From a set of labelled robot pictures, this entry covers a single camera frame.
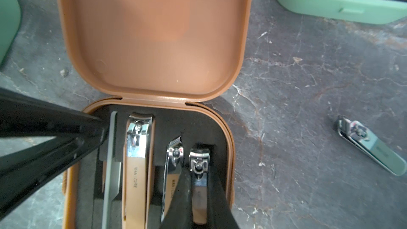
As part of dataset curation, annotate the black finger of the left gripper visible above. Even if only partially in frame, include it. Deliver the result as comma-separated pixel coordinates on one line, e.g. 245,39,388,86
1,88,108,138
1,134,107,219

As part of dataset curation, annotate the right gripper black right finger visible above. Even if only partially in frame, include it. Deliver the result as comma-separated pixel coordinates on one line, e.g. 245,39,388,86
207,166,239,229

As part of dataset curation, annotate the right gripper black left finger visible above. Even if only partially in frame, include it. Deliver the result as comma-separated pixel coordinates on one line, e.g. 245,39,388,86
159,168,192,229

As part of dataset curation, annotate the large brown nail clipper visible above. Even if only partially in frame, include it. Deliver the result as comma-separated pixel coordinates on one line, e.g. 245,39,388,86
122,113,154,229

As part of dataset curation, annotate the small brown nail clipper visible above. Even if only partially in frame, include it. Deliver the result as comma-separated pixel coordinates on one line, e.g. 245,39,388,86
161,136,184,221

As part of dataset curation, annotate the brown clipper case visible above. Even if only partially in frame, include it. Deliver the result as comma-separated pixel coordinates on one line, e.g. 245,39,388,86
57,0,251,229

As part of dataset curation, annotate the metal nail file brown case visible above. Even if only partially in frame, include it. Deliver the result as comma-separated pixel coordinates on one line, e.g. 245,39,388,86
101,111,121,229

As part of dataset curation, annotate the green nail clipper upper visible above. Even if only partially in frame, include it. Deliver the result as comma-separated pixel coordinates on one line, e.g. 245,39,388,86
336,116,407,176

